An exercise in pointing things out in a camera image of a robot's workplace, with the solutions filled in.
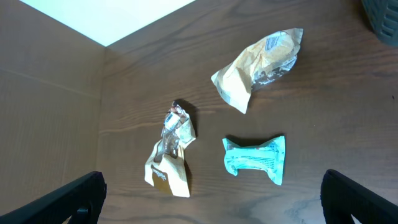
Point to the mint green snack packet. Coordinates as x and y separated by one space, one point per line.
269 157

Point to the grey plastic basket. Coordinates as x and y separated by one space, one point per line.
383 18

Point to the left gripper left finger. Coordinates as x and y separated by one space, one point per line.
80 201

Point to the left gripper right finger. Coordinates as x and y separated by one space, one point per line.
344 200

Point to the beige snack bag top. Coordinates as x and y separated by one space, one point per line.
256 66

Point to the cardboard side panel left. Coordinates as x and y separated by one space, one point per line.
50 104

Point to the beige brown snack bag left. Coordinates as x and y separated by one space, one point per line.
165 167

